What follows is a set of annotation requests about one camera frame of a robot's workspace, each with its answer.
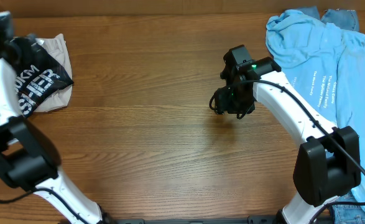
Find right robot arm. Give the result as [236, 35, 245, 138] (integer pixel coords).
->
[210, 45, 361, 223]

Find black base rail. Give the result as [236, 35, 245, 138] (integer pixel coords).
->
[114, 215, 285, 224]

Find black patterned cycling jersey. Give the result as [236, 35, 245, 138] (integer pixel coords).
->
[13, 37, 73, 118]

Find folded beige trousers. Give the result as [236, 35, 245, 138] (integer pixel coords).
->
[35, 34, 73, 113]

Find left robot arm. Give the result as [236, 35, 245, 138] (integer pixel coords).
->
[0, 11, 113, 223]

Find blue denim jeans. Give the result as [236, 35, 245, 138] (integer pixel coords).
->
[297, 6, 365, 223]

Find light blue t-shirt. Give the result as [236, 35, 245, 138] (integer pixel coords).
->
[266, 9, 365, 214]

